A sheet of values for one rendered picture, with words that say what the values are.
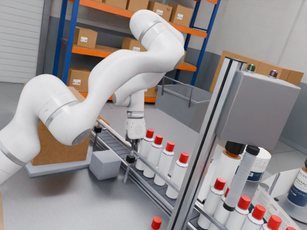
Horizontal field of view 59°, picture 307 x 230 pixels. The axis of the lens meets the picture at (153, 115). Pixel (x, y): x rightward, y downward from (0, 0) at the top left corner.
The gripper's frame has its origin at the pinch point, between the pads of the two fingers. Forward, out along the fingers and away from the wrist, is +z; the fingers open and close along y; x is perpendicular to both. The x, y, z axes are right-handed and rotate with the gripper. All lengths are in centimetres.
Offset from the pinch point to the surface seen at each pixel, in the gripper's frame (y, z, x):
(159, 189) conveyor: -2.6, 14.4, -20.9
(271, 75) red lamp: -6, -32, -68
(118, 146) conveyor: 0.6, 1.5, 14.6
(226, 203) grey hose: -12, 6, -60
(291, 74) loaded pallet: 351, -64, 63
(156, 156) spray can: -1.4, 0.6, -17.3
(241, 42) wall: 482, -153, 225
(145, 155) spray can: -1.7, 1.6, -10.3
